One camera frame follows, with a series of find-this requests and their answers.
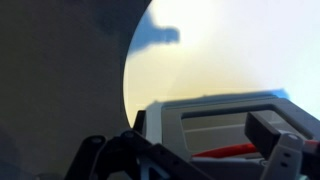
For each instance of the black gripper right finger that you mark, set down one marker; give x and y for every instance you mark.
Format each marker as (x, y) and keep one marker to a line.
(261, 134)

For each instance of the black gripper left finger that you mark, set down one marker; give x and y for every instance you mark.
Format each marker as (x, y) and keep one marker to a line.
(139, 124)

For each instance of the grey toy oven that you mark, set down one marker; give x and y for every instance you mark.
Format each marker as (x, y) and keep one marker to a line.
(189, 126)

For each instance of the round white table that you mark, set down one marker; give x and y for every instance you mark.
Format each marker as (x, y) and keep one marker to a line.
(185, 49)

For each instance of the red oven door handle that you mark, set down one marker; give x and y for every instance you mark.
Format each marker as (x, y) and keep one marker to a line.
(241, 149)

